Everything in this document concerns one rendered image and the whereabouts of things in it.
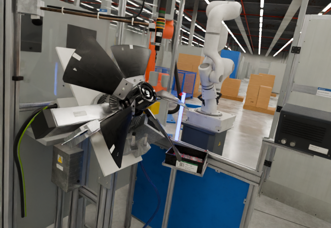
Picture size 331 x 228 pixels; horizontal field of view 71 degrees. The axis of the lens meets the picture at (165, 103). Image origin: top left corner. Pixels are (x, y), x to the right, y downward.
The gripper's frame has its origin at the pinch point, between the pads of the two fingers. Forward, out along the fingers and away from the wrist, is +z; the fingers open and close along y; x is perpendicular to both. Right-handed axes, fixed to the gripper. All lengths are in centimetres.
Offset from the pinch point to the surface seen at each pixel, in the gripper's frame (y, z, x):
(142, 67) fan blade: 29, -53, 30
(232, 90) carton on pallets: -44, 523, -695
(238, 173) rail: -13, 11, 51
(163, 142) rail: 33.4, 7.3, 27.2
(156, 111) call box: 37.7, -6.4, 9.8
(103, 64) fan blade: 38, -68, 48
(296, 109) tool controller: -43, -24, 40
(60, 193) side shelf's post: 100, 11, 62
